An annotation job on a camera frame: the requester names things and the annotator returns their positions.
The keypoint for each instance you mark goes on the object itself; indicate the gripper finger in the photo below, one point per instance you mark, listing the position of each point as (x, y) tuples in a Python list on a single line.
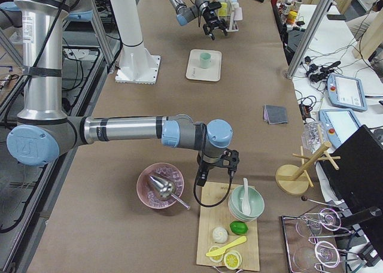
[(208, 32), (202, 176), (223, 29)]

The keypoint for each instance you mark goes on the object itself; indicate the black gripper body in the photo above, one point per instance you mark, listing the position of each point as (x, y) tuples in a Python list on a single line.
[(210, 18), (204, 167)]

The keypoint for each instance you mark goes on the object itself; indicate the green cup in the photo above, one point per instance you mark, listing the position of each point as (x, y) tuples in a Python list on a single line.
[(205, 60)]

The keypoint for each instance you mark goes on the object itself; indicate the cream rabbit tray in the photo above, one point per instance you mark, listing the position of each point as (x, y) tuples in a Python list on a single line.
[(194, 72)]

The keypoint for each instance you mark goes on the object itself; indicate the yellow cup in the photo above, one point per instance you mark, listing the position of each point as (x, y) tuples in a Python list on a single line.
[(222, 11)]

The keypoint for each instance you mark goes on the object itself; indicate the pink cup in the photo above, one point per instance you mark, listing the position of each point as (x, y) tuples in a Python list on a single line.
[(237, 14)]

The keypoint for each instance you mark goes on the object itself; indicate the pink bowl with ice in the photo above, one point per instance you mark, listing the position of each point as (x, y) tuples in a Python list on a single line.
[(147, 195)]

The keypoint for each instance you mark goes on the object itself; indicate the metal scoop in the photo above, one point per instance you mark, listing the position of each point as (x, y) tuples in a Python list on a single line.
[(165, 189)]

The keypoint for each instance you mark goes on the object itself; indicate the white ceramic spoon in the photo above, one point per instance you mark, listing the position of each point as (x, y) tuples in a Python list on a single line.
[(246, 208)]

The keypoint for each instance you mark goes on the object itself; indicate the green lime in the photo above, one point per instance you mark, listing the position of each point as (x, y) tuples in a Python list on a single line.
[(238, 227)]

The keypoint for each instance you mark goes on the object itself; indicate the yellow plastic knife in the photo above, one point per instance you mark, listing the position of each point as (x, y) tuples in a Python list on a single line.
[(222, 250)]

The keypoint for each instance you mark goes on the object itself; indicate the grey folded cloth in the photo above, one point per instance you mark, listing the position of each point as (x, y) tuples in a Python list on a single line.
[(275, 114)]

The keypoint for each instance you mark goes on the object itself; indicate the wooden mug tree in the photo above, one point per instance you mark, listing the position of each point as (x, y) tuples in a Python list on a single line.
[(295, 180)]

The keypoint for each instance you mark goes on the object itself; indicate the lemon slice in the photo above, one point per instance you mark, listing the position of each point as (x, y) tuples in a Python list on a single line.
[(232, 260)]

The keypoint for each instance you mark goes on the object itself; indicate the clear glass mug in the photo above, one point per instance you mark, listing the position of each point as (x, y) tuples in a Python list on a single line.
[(311, 135)]

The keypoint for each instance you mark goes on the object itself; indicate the blue teach pendant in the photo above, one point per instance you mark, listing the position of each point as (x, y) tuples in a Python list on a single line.
[(339, 125), (346, 92)]

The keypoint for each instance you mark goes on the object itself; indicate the white wire cup rack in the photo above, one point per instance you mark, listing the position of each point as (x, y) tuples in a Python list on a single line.
[(232, 26)]

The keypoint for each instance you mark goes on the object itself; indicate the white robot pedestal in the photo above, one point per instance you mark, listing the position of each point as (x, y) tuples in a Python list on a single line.
[(136, 64)]

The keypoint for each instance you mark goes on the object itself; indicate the aluminium frame post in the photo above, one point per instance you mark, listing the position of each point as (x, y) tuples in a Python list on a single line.
[(318, 14)]

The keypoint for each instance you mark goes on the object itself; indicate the black wire glass rack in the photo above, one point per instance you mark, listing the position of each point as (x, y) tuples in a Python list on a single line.
[(330, 238)]

